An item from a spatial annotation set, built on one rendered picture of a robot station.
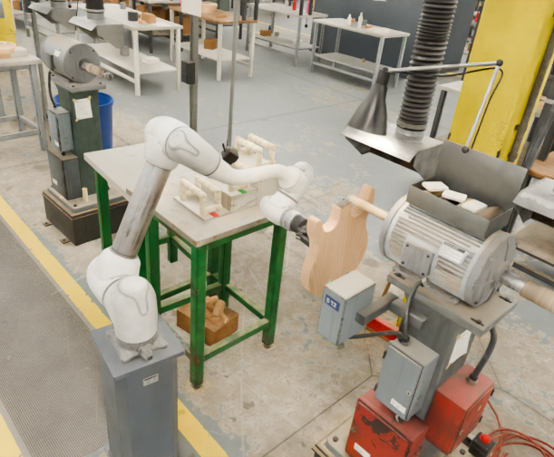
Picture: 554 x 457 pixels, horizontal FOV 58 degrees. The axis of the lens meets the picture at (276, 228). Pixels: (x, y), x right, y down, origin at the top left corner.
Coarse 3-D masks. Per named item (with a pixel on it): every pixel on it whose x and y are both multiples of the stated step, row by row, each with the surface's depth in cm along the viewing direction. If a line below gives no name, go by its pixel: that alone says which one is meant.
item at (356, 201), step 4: (352, 196) 191; (352, 200) 190; (356, 200) 189; (360, 200) 188; (356, 204) 189; (360, 204) 188; (364, 204) 187; (368, 204) 186; (360, 208) 189; (364, 208) 186; (368, 208) 185; (372, 208) 185; (376, 208) 184; (372, 212) 185; (376, 212) 183; (380, 212) 182; (384, 212) 182; (376, 216) 184; (380, 216) 182; (384, 216) 181
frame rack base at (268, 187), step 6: (240, 156) 257; (246, 156) 258; (252, 156) 259; (246, 162) 251; (252, 162) 251; (234, 168) 254; (264, 180) 245; (270, 180) 248; (276, 180) 251; (258, 186) 244; (264, 186) 247; (270, 186) 250; (276, 186) 253; (258, 192) 246; (264, 192) 249; (270, 192) 252; (276, 192) 255; (258, 198) 248; (258, 204) 250
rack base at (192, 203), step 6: (174, 198) 246; (192, 198) 247; (198, 198) 248; (180, 204) 243; (186, 204) 241; (192, 204) 242; (198, 204) 242; (210, 204) 243; (192, 210) 236; (198, 210) 237; (222, 210) 239; (198, 216) 233; (204, 216) 233; (210, 216) 233
